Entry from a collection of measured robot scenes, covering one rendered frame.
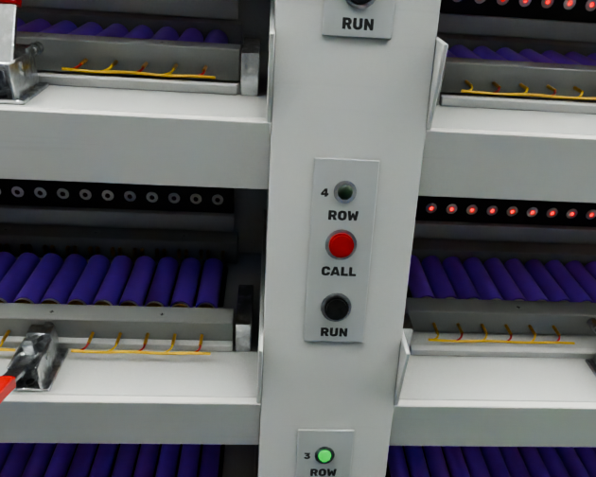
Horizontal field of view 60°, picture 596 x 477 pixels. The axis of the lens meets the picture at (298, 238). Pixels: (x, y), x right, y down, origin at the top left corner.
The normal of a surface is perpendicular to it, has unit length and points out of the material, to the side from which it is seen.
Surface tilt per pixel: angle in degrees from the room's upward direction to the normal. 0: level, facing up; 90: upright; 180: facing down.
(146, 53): 106
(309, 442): 90
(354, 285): 90
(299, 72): 90
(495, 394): 16
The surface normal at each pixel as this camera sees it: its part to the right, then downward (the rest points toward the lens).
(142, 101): 0.07, -0.85
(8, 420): 0.04, 0.53
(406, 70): 0.06, 0.28
